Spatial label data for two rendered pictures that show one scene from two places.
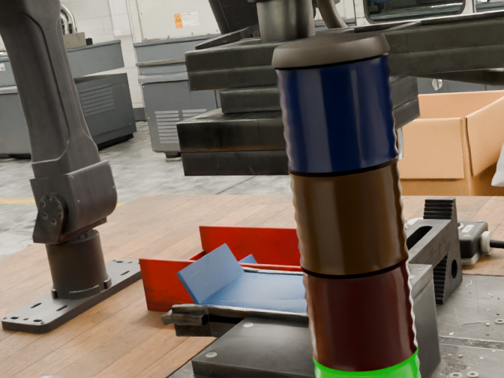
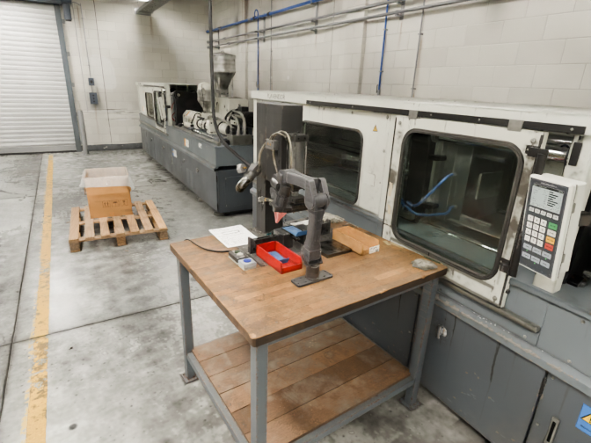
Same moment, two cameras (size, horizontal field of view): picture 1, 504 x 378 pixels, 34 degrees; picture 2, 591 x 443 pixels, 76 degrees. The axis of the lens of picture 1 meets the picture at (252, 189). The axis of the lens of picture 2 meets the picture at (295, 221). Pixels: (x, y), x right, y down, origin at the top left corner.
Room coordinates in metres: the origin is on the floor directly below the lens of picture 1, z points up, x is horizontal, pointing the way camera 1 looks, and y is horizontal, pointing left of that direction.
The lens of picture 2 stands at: (2.40, 0.74, 1.75)
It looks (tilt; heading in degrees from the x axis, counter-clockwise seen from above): 20 degrees down; 203
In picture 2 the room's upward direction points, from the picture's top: 2 degrees clockwise
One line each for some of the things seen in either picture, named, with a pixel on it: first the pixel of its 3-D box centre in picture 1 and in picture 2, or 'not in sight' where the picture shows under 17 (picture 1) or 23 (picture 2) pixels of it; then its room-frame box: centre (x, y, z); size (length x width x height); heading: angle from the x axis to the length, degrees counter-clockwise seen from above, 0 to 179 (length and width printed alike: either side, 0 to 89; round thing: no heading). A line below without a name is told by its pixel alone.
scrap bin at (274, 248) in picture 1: (270, 271); (278, 256); (0.82, -0.01, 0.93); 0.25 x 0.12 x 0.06; 58
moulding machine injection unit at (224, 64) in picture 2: not in sight; (220, 91); (-2.88, -2.84, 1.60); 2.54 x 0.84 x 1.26; 54
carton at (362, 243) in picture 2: not in sight; (355, 240); (0.43, 0.28, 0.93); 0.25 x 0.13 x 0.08; 58
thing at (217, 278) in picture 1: (285, 279); (295, 228); (0.60, -0.02, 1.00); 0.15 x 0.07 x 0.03; 58
